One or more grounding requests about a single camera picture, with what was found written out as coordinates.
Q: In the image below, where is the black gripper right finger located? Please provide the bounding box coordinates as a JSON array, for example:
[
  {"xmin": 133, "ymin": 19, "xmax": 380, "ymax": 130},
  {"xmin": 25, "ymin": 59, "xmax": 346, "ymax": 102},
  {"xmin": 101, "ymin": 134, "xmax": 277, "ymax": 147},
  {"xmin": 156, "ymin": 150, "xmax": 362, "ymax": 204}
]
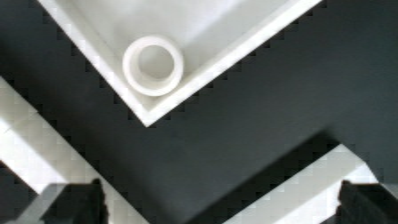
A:
[{"xmin": 336, "ymin": 181, "xmax": 398, "ymax": 224}]

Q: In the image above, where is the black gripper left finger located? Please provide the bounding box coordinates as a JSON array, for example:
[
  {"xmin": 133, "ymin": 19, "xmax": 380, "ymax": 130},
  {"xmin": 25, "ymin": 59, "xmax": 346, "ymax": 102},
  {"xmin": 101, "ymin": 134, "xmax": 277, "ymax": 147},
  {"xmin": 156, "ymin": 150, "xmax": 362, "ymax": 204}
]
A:
[{"xmin": 16, "ymin": 179, "xmax": 108, "ymax": 224}]

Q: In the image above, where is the white square tabletop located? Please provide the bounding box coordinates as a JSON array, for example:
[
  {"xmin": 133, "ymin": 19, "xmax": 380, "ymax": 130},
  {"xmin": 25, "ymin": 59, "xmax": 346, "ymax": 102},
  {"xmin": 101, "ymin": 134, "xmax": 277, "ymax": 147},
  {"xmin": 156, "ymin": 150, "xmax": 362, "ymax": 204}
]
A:
[{"xmin": 37, "ymin": 0, "xmax": 321, "ymax": 125}]

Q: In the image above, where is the white L-shaped obstacle wall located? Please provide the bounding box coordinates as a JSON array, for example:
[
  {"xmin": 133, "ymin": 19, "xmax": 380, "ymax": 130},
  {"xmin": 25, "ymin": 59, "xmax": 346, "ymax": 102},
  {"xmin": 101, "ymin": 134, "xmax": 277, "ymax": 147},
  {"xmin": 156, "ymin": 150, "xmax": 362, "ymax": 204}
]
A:
[{"xmin": 0, "ymin": 78, "xmax": 378, "ymax": 224}]

